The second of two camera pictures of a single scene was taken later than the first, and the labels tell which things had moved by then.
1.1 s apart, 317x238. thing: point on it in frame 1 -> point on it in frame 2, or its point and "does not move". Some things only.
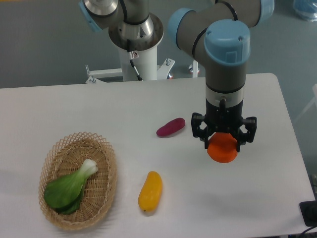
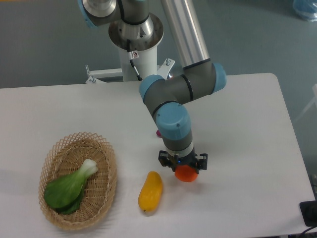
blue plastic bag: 307,8 does not move
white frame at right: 313,99 does not move
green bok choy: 64,194 does not move
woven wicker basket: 65,156 does not move
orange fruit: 222,148 -> 185,173
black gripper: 222,119 -> 174,161
